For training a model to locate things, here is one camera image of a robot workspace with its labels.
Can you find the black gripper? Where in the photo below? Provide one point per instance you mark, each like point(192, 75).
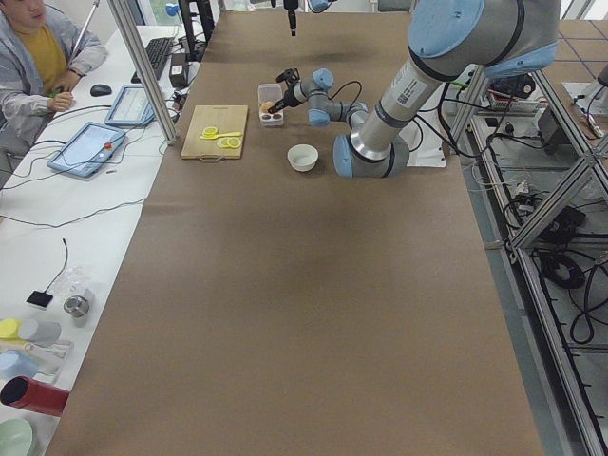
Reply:
point(287, 100)
point(292, 18)

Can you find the clear plastic egg box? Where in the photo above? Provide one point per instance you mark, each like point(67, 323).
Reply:
point(268, 95)

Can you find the white ceramic bowl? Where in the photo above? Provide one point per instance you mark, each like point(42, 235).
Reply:
point(302, 157)

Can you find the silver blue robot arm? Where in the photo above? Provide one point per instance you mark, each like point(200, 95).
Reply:
point(506, 38)
point(380, 6)

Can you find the black power adapter box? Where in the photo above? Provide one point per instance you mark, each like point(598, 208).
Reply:
point(179, 70)

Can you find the bamboo cutting board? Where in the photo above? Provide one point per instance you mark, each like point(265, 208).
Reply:
point(226, 118)

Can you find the yellow plastic knife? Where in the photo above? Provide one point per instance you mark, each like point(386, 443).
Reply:
point(225, 135)

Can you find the lemon slice by blade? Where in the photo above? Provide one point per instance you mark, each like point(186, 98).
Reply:
point(209, 132)

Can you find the black keyboard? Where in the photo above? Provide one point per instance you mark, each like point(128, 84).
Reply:
point(158, 51)

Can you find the blue teach pendant far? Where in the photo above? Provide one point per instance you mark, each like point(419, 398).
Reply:
point(131, 108)

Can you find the blue teach pendant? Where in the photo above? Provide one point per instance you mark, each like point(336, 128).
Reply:
point(88, 150)
point(131, 108)

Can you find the black computer mouse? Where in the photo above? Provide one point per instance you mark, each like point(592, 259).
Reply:
point(100, 90)

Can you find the blue teach pendant near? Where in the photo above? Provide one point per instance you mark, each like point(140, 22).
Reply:
point(88, 150)

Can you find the seated person grey jacket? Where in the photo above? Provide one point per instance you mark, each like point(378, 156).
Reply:
point(44, 55)

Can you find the steel cylinder cup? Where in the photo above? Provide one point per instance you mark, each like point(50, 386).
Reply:
point(78, 305)

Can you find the small black square pad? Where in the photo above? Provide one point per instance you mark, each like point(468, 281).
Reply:
point(39, 299)

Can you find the grey cup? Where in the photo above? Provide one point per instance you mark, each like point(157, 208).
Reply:
point(42, 333)

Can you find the yellow cup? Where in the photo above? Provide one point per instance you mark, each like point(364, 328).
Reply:
point(9, 328)

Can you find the light blue cup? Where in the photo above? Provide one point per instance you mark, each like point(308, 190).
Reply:
point(16, 363)

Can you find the red thermos bottle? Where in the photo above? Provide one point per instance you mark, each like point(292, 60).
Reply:
point(22, 392)

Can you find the green bowl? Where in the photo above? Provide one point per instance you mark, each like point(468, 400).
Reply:
point(16, 437)

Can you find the lemon slice near handle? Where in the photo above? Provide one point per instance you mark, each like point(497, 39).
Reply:
point(232, 142)

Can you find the aluminium frame post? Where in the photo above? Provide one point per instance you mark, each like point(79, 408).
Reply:
point(132, 39)

